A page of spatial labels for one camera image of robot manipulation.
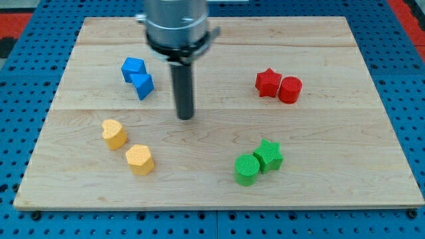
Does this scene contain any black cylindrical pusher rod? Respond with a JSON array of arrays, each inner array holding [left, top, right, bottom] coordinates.
[[170, 64, 194, 120]]

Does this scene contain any yellow heart block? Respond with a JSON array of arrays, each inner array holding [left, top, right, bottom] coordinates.
[[102, 119, 128, 150]]

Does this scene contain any blue triangle block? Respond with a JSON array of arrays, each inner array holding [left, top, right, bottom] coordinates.
[[130, 74, 154, 100]]

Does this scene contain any blue cube block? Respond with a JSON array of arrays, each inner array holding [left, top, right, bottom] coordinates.
[[121, 57, 147, 83]]

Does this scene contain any red star block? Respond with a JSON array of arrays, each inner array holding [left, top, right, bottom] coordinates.
[[255, 68, 282, 98]]

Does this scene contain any yellow hexagon block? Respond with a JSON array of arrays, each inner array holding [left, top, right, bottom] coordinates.
[[125, 144, 155, 176]]

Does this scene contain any red cylinder block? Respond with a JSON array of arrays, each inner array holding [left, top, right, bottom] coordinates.
[[278, 76, 303, 104]]

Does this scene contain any wooden board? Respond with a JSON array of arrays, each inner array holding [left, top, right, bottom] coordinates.
[[14, 17, 424, 211]]

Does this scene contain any green cylinder block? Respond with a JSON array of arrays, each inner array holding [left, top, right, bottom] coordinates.
[[234, 154, 260, 187]]

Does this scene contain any green star block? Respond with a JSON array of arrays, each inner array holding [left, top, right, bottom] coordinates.
[[253, 139, 284, 174]]

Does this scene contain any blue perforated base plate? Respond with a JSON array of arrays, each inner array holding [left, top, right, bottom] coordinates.
[[1, 1, 424, 238]]

